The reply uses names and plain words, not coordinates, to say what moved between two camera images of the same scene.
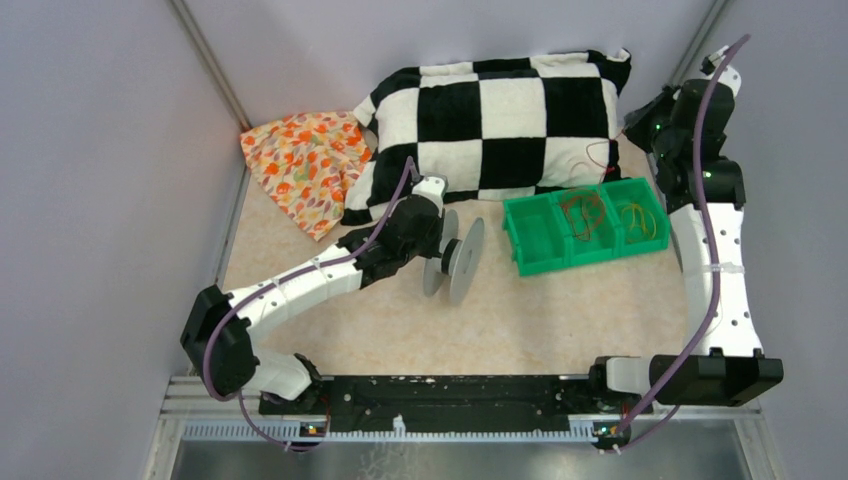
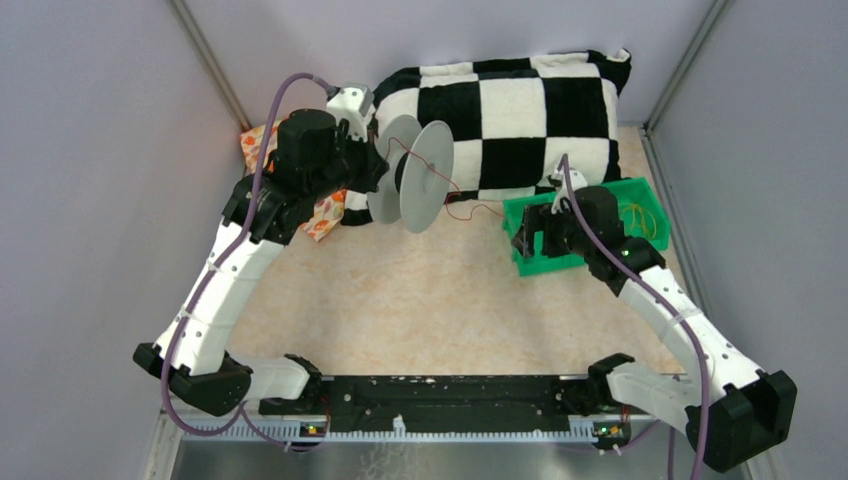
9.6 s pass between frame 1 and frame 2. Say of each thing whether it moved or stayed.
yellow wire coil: stayed
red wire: moved
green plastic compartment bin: stayed
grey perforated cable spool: moved
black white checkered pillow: stayed
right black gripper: moved
